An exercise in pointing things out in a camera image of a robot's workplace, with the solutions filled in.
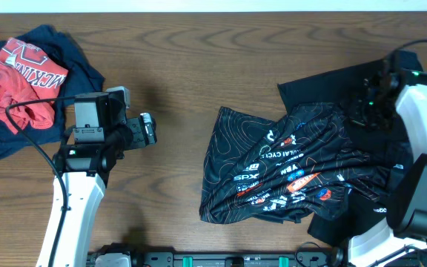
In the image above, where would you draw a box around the black printed cycling jersey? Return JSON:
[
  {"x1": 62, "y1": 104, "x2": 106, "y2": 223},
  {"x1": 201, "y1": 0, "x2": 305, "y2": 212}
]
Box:
[{"x1": 199, "y1": 102, "x2": 388, "y2": 224}]

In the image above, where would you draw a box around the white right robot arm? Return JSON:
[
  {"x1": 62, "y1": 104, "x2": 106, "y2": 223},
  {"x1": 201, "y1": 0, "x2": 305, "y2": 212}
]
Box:
[{"x1": 343, "y1": 69, "x2": 427, "y2": 266}]

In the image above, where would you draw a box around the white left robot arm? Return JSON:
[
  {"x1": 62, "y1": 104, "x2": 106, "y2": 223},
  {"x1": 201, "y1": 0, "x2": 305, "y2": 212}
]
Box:
[{"x1": 36, "y1": 86, "x2": 157, "y2": 266}]

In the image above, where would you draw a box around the plain black shirt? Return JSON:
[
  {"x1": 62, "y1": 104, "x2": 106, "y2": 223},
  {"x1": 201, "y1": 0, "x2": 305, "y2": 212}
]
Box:
[{"x1": 278, "y1": 60, "x2": 413, "y2": 246}]

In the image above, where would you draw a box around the navy blue t-shirt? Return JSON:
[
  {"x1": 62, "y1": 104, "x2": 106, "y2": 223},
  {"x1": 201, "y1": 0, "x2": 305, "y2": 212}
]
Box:
[{"x1": 0, "y1": 25, "x2": 105, "y2": 159}]

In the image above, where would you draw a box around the red printed t-shirt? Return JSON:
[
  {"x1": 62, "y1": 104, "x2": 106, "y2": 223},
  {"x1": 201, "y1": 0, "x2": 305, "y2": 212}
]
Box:
[{"x1": 0, "y1": 38, "x2": 68, "y2": 134}]

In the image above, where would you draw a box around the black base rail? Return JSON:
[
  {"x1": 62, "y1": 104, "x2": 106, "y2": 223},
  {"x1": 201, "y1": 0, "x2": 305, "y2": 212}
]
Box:
[{"x1": 87, "y1": 243, "x2": 348, "y2": 267}]

